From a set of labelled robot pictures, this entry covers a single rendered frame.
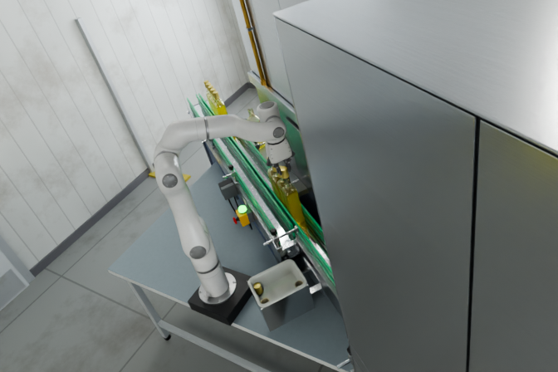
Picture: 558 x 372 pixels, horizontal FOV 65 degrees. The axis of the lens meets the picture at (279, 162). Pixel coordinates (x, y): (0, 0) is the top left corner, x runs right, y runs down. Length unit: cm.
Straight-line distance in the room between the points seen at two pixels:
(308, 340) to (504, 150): 180
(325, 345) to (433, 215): 165
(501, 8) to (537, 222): 23
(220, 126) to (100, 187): 300
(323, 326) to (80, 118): 306
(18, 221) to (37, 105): 97
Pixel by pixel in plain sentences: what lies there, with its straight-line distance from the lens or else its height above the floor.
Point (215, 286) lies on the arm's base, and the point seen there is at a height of 90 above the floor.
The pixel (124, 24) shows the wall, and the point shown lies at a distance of 467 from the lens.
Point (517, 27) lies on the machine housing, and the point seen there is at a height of 230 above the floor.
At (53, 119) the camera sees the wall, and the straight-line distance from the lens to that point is 424.
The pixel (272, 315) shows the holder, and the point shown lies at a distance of 194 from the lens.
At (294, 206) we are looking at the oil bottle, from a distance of 201.
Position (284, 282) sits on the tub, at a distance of 202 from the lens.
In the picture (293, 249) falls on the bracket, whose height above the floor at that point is 103.
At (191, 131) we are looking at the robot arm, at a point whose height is 170.
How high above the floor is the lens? 246
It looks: 34 degrees down
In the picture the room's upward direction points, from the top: 15 degrees counter-clockwise
